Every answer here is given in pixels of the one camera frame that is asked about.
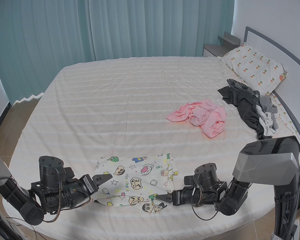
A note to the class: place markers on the grey bedside table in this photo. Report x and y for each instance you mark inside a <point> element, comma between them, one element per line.
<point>215,50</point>

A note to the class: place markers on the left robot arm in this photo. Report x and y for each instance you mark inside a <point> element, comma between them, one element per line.
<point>50,171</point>

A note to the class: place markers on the blue-green curtain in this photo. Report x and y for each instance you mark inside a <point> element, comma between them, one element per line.
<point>117,28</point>

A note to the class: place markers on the white printed pyjama top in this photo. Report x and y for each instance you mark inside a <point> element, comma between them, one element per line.
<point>136,180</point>

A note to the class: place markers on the pile of clothes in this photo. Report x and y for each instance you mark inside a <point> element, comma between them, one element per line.
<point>246,107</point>

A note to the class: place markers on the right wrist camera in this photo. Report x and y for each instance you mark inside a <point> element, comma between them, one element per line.
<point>189,181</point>

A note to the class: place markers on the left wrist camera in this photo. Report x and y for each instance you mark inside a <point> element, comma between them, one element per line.
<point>69,174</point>

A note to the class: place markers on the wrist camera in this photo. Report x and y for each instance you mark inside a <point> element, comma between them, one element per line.
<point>69,174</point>
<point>189,181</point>

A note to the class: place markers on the bed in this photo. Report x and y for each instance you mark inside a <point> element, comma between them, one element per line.
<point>105,93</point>

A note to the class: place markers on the pink garment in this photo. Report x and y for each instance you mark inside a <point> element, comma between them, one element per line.
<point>206,117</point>

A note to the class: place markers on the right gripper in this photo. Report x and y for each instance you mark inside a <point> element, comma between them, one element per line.
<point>187,196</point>

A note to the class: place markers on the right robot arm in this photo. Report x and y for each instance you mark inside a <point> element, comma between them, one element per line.
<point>264,164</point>

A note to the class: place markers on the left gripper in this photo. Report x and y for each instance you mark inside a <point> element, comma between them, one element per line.
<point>79,191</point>

